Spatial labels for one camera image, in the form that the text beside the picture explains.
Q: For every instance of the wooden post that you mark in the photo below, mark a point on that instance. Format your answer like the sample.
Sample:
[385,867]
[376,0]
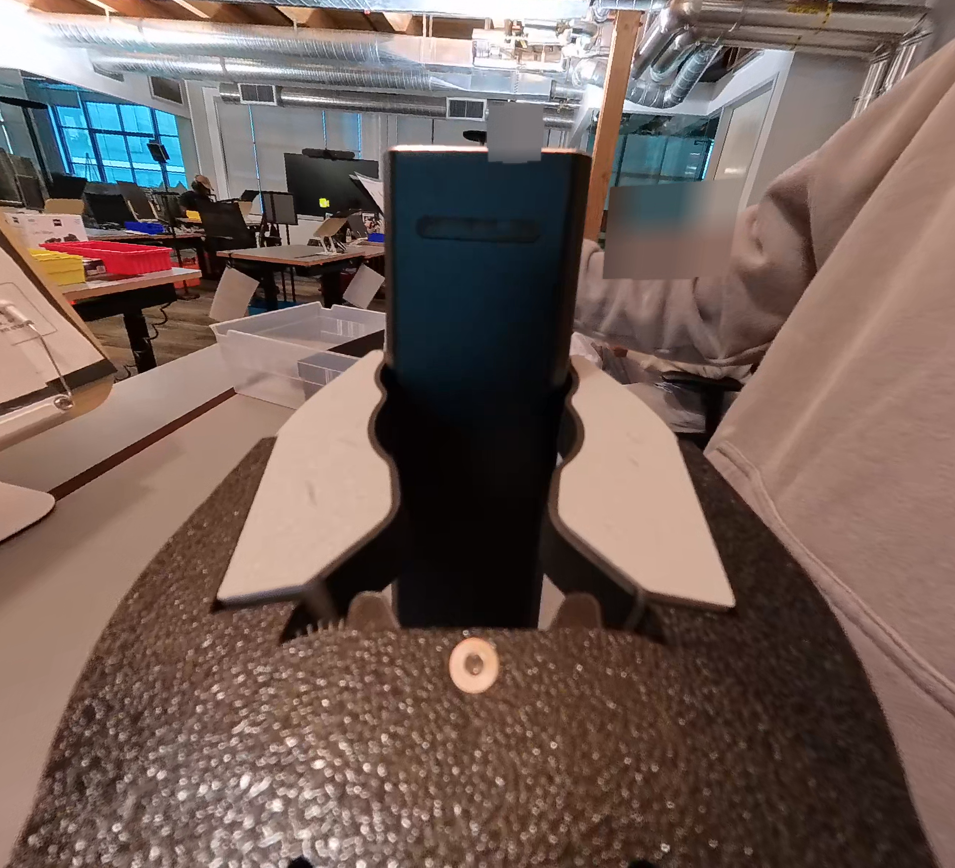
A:
[615,122]

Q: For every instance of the yellow plastic bin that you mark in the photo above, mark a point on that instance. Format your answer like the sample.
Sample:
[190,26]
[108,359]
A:
[60,268]

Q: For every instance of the white stand base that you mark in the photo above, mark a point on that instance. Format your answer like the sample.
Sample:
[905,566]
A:
[22,510]

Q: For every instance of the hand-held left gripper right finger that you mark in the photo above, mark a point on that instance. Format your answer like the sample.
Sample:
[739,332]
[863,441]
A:
[634,495]

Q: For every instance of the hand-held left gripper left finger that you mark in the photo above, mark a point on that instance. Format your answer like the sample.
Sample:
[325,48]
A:
[313,480]

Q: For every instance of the brown top work table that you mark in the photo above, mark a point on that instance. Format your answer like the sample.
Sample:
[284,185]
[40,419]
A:
[127,283]
[298,255]

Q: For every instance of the blue tinted window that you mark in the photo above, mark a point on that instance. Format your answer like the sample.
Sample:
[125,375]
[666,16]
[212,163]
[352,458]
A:
[112,137]

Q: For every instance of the large black monitor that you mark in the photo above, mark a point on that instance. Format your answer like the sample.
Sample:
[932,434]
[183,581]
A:
[328,182]

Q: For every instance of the clear plastic bin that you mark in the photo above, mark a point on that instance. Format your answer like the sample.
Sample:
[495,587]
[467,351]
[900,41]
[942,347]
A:
[276,346]

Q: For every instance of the person's right forearm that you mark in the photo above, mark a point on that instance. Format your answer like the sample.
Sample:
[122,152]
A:
[671,316]

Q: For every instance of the red plastic bin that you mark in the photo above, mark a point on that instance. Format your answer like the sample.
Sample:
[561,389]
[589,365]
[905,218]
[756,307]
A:
[119,258]

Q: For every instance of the white product box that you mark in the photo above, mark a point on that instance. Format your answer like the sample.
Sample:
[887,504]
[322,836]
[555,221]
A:
[45,227]

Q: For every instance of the black multi-port usb hub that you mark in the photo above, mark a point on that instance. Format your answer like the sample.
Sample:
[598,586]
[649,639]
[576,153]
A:
[477,331]

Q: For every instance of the hanging white sheet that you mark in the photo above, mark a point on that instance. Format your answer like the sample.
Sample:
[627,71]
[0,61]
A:
[233,294]
[364,286]

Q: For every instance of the document board with printed sheet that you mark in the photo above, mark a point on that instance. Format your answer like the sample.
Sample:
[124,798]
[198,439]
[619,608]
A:
[22,353]

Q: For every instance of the black office chair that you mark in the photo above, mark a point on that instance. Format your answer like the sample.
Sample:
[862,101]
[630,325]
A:
[227,227]

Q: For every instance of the silver bent pipes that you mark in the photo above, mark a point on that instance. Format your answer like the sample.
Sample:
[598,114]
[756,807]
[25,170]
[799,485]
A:
[746,18]

